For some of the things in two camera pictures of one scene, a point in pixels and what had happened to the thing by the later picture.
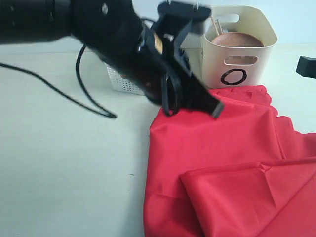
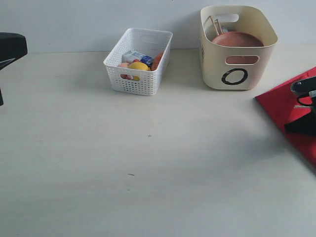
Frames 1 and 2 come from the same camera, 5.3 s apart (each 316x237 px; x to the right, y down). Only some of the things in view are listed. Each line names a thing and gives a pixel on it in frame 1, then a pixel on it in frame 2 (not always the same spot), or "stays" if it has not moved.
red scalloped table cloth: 247,173 -> 281,105
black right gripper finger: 306,66 -> 305,125
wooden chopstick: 212,18 stays
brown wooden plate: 240,39 stays
